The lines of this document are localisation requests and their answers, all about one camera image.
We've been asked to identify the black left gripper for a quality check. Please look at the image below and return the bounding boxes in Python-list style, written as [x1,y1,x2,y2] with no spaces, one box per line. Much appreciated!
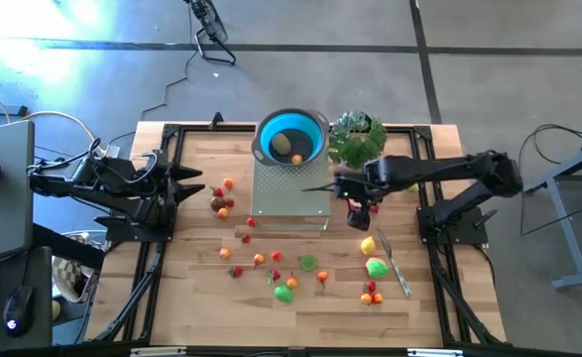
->
[141,151,207,217]

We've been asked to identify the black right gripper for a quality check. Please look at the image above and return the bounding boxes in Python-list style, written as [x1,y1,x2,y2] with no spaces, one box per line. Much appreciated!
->
[333,158,390,232]

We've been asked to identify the blue collapsible colander bowl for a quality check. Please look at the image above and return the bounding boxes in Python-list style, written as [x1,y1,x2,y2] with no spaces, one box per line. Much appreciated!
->
[250,107,331,168]

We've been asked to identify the silver table knife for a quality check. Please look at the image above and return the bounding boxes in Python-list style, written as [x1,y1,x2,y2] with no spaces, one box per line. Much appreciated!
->
[377,227,413,299]

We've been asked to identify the potted green plant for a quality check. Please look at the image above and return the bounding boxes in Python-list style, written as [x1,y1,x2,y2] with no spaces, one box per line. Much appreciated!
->
[327,110,389,173]

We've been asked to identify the green toy pear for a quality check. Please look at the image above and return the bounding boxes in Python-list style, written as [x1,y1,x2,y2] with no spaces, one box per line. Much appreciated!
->
[273,283,295,305]

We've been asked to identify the beige checkered cushion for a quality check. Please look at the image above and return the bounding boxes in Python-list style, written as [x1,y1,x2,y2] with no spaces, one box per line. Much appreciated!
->
[51,232,101,304]

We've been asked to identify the black floor fan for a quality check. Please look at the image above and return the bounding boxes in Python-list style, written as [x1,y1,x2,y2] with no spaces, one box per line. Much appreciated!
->
[184,0,238,66]

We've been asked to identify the black desk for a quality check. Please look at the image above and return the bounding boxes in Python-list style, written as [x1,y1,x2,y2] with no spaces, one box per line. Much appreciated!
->
[0,246,54,354]

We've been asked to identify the grey desk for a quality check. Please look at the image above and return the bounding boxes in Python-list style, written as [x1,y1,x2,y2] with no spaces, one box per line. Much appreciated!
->
[0,120,36,267]

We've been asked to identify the grey floor bar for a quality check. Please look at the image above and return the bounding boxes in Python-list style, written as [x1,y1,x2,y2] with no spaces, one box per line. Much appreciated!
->
[0,103,29,118]

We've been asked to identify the black computer mouse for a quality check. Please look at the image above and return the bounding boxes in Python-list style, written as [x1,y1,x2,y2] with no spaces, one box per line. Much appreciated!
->
[2,285,35,338]

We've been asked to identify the black looped gripper cable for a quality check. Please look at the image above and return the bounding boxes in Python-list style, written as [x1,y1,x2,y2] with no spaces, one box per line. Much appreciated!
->
[301,182,341,194]

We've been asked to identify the black floor cable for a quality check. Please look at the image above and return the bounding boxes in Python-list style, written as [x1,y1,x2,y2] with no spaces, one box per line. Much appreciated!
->
[106,4,197,150]

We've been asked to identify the black aluminium table frame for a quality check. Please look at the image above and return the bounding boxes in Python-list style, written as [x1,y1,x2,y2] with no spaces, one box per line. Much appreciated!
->
[84,122,508,348]

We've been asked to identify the cream hose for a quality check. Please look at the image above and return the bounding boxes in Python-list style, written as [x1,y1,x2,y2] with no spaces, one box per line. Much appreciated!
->
[0,81,104,150]

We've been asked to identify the silver metal bracket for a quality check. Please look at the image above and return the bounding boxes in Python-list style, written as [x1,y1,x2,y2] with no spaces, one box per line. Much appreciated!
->
[407,348,465,357]
[130,346,187,357]

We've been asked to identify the blue grey table frame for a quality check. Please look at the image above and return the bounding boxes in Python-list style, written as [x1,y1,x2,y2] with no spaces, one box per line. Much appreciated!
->
[521,138,582,290]

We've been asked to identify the black cables on floor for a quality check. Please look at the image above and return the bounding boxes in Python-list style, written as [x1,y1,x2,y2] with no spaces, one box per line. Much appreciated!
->
[517,123,582,237]

